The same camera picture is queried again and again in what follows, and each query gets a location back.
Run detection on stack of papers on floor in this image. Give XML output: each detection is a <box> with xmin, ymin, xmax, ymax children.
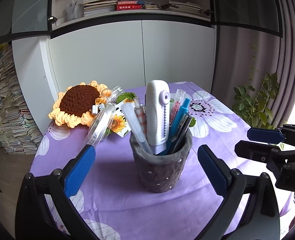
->
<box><xmin>0</xmin><ymin>44</ymin><xmax>43</xmax><ymax>155</ymax></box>

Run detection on sunflower gift card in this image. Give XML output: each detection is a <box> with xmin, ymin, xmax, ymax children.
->
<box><xmin>110</xmin><ymin>114</ymin><xmax>131</xmax><ymax>138</ymax></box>

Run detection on black marker pen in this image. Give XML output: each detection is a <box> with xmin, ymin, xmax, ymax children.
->
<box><xmin>167</xmin><ymin>113</ymin><xmax>192</xmax><ymax>155</ymax></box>

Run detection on white correction tape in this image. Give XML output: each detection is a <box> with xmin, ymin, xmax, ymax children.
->
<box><xmin>145</xmin><ymin>80</ymin><xmax>171</xmax><ymax>155</ymax></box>

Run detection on green potted plant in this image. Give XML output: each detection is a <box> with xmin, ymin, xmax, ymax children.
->
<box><xmin>232</xmin><ymin>44</ymin><xmax>279</xmax><ymax>129</ymax></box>

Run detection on pink checked pen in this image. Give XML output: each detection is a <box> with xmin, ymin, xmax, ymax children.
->
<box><xmin>134</xmin><ymin>97</ymin><xmax>147</xmax><ymax>136</ymax></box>

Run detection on blue pen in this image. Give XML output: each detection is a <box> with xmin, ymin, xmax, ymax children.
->
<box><xmin>159</xmin><ymin>98</ymin><xmax>191</xmax><ymax>155</ymax></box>

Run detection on transparent ribbon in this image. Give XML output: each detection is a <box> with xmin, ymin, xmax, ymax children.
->
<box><xmin>82</xmin><ymin>86</ymin><xmax>124</xmax><ymax>148</ymax></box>

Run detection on red books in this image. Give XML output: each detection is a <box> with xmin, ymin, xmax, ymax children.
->
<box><xmin>116</xmin><ymin>0</ymin><xmax>145</xmax><ymax>11</ymax></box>

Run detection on purple floral tablecloth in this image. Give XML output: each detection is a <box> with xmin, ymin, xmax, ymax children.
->
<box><xmin>28</xmin><ymin>81</ymin><xmax>295</xmax><ymax>240</ymax></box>

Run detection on pink curtain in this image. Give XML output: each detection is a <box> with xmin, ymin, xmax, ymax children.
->
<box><xmin>210</xmin><ymin>0</ymin><xmax>295</xmax><ymax>127</ymax></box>

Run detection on white bookshelf cabinet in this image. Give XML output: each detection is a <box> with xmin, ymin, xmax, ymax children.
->
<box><xmin>11</xmin><ymin>0</ymin><xmax>218</xmax><ymax>136</ymax></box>

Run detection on grey felt pen holder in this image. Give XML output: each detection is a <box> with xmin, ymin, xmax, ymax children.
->
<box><xmin>130</xmin><ymin>131</ymin><xmax>192</xmax><ymax>193</ymax></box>

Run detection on crochet sunflower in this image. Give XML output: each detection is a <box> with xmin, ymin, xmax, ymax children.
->
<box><xmin>48</xmin><ymin>80</ymin><xmax>112</xmax><ymax>128</ymax></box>

